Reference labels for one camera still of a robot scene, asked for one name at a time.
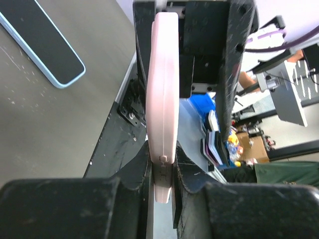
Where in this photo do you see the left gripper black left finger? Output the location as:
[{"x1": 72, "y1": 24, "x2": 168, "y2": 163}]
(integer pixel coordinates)
[{"x1": 0, "y1": 143, "x2": 152, "y2": 239}]

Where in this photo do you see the pink phone case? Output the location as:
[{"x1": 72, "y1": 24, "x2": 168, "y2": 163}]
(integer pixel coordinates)
[{"x1": 146, "y1": 12, "x2": 179, "y2": 203}]

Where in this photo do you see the seated person white shirt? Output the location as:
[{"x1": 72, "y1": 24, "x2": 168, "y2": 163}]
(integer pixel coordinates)
[{"x1": 221, "y1": 161, "x2": 319, "y2": 188}]

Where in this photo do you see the blue plastic crate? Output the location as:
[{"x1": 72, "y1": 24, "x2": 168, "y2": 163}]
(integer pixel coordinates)
[{"x1": 189, "y1": 93, "x2": 215, "y2": 130}]

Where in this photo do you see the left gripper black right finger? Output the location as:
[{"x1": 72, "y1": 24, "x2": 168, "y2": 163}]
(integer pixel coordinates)
[{"x1": 172, "y1": 146, "x2": 319, "y2": 239}]

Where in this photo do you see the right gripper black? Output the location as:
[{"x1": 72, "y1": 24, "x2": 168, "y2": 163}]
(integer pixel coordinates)
[{"x1": 133, "y1": 0, "x2": 256, "y2": 139}]

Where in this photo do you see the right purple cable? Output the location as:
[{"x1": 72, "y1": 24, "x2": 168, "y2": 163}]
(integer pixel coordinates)
[{"x1": 243, "y1": 22, "x2": 319, "y2": 53}]

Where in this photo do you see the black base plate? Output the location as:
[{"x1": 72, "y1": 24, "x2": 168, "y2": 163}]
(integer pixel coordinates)
[{"x1": 84, "y1": 79, "x2": 146, "y2": 178}]

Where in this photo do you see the light blue phone case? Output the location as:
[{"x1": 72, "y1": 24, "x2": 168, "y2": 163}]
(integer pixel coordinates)
[{"x1": 0, "y1": 0, "x2": 86, "y2": 89}]

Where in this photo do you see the cardboard box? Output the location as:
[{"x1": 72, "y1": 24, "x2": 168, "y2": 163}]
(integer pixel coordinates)
[{"x1": 236, "y1": 132, "x2": 269, "y2": 163}]

